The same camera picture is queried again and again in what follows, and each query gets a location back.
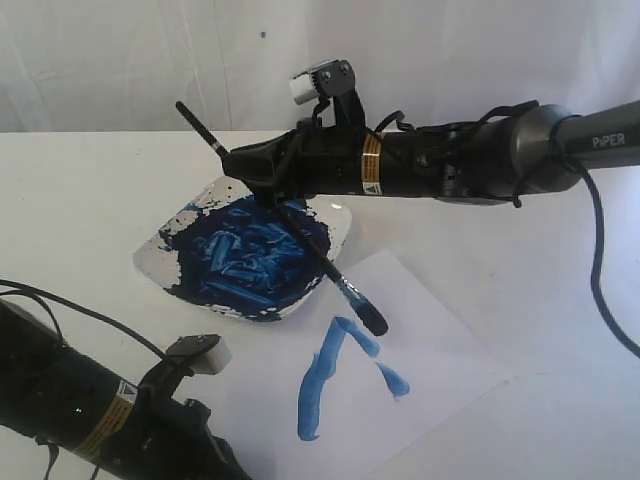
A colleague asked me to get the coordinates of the black paintbrush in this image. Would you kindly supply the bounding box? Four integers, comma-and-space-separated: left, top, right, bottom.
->
175, 101, 389, 336

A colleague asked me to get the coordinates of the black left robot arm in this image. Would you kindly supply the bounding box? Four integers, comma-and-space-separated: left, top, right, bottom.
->
1, 301, 248, 479

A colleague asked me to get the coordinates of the white square plate blue paint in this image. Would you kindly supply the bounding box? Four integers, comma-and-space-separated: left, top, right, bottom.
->
133, 177, 324, 322

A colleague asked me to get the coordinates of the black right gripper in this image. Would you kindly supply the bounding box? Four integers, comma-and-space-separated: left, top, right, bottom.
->
222, 125, 383, 206

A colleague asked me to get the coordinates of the white paper sheet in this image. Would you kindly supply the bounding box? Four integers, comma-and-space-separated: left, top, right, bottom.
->
184, 251, 501, 479

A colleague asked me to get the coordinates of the white backdrop curtain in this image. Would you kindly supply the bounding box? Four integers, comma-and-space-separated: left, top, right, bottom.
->
1, 1, 639, 132

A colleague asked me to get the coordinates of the blue paint stroke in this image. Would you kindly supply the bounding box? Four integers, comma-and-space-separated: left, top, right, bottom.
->
296, 316, 411, 442

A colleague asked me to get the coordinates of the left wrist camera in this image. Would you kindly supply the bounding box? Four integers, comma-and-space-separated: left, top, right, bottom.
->
166, 334, 232, 375

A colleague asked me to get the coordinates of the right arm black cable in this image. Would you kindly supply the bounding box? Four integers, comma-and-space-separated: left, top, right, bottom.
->
579, 164, 640, 361

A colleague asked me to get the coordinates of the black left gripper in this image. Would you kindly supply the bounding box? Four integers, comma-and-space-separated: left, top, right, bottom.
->
74, 377, 248, 479

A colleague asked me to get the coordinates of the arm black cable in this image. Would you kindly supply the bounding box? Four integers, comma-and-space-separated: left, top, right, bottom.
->
579, 164, 640, 361
0, 279, 171, 361

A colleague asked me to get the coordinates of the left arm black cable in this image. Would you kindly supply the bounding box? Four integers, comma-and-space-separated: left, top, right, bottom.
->
0, 279, 171, 361

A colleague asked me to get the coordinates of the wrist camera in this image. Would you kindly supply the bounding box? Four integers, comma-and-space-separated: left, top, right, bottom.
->
166, 334, 232, 375
289, 59, 366, 129

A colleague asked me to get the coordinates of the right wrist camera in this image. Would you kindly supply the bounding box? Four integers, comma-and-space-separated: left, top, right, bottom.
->
289, 59, 366, 129

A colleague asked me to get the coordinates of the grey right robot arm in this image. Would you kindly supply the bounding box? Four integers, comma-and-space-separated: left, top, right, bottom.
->
222, 102, 639, 205

